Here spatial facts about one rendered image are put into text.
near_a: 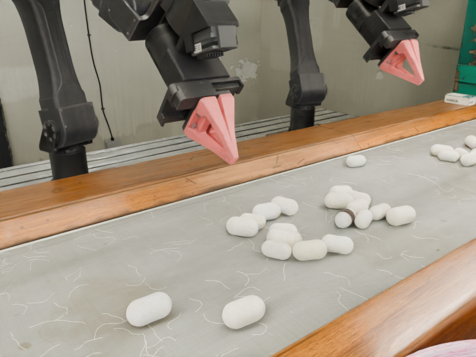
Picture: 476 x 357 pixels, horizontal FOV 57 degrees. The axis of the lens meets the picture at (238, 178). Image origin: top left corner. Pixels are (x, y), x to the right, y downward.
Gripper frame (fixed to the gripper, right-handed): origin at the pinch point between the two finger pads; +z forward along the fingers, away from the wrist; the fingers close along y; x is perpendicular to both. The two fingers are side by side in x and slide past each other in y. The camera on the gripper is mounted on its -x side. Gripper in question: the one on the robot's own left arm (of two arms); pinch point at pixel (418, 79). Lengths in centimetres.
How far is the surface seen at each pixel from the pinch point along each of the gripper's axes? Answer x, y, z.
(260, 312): -6, -56, 25
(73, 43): 126, -2, -147
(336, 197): 0.3, -34.3, 15.9
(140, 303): -3, -63, 20
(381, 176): 4.2, -19.4, 13.9
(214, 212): 7.2, -46.8, 10.3
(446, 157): 2.1, -5.1, 15.0
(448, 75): 52, 127, -38
